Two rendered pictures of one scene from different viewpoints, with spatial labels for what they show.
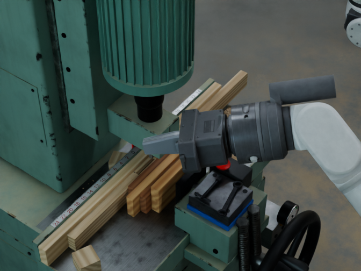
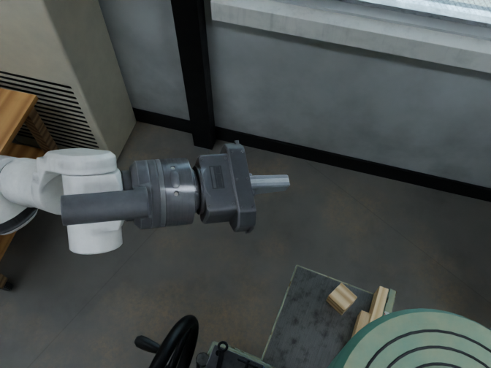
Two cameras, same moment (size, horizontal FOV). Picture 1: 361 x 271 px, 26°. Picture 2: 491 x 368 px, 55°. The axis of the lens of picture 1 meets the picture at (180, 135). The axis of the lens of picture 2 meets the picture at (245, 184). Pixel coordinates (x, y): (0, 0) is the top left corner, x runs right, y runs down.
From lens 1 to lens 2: 118 cm
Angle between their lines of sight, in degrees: 75
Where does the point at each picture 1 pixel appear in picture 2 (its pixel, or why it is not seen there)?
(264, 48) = not seen: outside the picture
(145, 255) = (293, 327)
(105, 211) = not seen: hidden behind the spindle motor
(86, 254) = (343, 299)
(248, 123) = (169, 162)
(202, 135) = (220, 161)
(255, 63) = not seen: outside the picture
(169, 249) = (272, 340)
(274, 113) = (139, 169)
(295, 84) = (112, 196)
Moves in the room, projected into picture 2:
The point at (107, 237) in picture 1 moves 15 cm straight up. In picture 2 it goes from (336, 339) to (350, 320)
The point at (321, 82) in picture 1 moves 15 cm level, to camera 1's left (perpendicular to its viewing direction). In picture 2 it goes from (78, 197) to (210, 169)
